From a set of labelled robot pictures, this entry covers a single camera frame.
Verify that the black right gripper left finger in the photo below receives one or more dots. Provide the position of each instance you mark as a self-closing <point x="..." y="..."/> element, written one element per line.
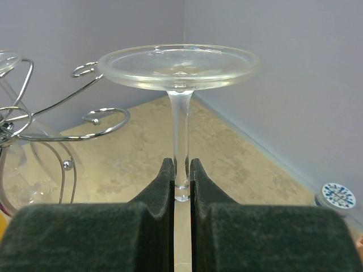
<point x="134" y="236"/>

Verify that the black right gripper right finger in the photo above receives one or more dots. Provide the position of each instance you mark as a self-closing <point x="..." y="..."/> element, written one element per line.
<point x="229" y="236"/>

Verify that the tall clear champagne flute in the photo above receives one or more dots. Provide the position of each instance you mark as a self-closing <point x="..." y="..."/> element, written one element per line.
<point x="179" y="70"/>

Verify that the chrome wine glass rack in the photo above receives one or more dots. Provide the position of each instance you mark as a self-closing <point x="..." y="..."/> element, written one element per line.
<point x="16" y="78"/>

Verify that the small jar blue patterned lid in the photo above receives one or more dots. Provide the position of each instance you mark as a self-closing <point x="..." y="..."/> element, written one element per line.
<point x="335" y="197"/>

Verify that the peach plastic organizer box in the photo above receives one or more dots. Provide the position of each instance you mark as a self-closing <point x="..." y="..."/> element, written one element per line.
<point x="359" y="245"/>

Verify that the yellow plastic goblet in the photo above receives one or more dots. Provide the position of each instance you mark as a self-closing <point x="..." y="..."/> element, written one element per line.
<point x="3" y="225"/>

